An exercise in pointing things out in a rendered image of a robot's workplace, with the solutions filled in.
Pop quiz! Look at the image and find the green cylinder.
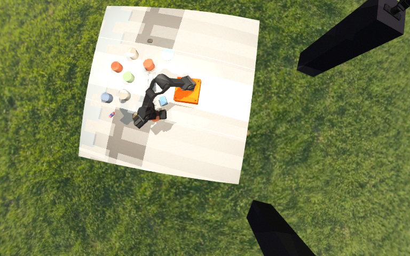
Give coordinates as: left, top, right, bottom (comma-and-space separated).
123, 72, 135, 83

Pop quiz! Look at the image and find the light blue block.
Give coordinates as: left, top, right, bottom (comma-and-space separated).
159, 96, 168, 106

